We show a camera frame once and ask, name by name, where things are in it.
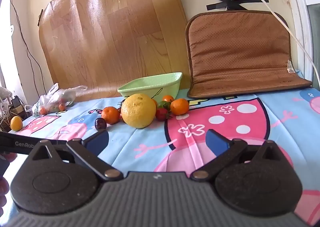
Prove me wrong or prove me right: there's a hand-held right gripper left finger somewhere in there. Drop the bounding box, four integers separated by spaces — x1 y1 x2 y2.
31 129 124 182

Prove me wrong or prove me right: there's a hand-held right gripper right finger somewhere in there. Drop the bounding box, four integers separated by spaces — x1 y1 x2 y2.
190 129 287 181

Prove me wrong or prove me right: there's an orange mandarin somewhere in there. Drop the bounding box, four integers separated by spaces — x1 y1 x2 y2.
170 98 190 116
101 106 121 125

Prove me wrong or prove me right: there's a large yellow grapefruit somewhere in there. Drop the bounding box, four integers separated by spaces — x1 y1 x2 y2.
121 93 157 129

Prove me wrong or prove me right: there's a light green square bowl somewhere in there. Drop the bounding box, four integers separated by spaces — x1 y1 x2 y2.
117 72 183 103

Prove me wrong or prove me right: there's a person's left hand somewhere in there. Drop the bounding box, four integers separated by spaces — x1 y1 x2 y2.
0 153 17 209

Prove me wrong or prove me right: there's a small yellow citrus fruit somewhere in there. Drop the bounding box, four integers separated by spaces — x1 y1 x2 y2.
10 116 23 132

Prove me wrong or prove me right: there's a dark box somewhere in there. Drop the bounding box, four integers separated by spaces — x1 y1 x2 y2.
12 95 25 117

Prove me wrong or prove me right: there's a cartoon printed blanket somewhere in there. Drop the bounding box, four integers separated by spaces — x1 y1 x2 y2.
0 87 320 227

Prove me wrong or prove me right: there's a clear plastic bag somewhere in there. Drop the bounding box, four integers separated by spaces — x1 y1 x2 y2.
31 83 88 117

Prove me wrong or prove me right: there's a red cherry tomato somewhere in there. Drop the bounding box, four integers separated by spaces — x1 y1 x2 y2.
155 108 172 121

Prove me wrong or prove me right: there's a brown seat cushion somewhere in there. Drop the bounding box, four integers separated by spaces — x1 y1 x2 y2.
184 10 313 100

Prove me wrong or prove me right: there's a wood-pattern vinyl sheet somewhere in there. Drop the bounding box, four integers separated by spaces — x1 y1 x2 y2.
37 0 188 103

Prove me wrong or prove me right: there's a black tape cross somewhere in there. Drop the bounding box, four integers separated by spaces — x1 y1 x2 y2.
206 0 269 11

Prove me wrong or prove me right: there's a white cable bundle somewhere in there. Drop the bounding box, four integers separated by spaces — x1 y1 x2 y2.
0 87 14 130

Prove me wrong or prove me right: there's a white window frame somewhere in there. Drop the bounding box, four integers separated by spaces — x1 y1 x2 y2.
277 0 320 88

